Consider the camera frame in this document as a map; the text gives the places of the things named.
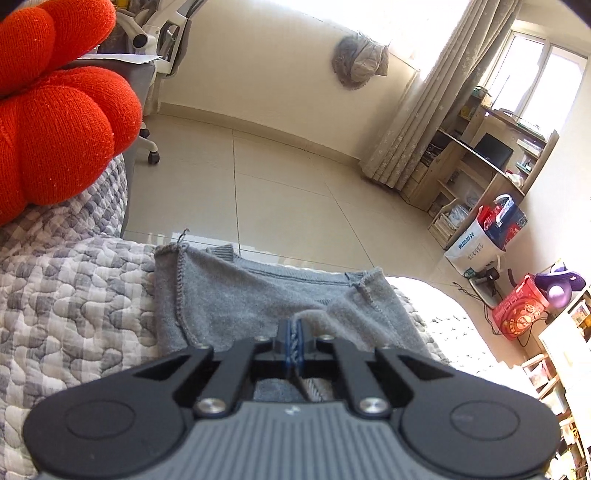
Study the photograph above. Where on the purple round toy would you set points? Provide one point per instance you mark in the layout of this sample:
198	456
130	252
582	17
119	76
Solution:
559	284

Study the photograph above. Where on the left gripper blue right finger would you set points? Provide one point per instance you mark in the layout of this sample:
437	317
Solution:
341	363

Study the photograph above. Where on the grey hat on wall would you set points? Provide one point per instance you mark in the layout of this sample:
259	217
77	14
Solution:
357	59

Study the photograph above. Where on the grey knit cat sweater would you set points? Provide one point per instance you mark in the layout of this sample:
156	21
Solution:
216	297

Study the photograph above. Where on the white office chair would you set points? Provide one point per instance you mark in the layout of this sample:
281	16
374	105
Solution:
159	29

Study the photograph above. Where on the red plastic basket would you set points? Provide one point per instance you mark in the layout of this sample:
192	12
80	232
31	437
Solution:
517	312

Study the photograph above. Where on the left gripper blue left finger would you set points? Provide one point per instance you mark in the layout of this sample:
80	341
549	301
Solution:
252	369

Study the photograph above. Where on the wooden desk shelf unit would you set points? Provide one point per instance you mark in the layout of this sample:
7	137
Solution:
452	181

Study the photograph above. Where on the black monitor on desk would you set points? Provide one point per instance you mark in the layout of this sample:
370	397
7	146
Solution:
494	151

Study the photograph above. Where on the red knitted knot cushion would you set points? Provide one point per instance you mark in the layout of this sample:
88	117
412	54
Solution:
60	125

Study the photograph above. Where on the white paper shopping bag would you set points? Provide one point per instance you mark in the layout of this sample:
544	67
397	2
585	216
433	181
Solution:
474	252

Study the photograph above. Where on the beige patterned curtain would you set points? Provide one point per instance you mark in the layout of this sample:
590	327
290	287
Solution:
428	103

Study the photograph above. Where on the grey white quilted blanket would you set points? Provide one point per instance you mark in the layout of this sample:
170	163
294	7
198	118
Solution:
86	394

